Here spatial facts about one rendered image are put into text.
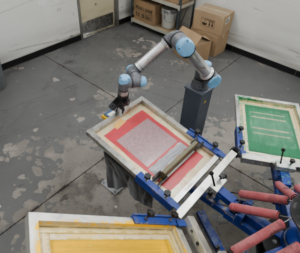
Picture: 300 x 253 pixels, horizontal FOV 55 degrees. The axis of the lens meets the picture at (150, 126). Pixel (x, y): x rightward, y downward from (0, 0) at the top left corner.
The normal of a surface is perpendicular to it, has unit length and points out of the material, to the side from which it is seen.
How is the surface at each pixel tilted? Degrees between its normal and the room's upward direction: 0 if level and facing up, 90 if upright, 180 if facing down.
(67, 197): 0
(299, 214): 0
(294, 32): 90
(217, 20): 88
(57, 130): 0
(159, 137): 9
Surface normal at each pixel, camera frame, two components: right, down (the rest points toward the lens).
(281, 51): -0.65, 0.48
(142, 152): 0.17, -0.66
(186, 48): 0.26, 0.58
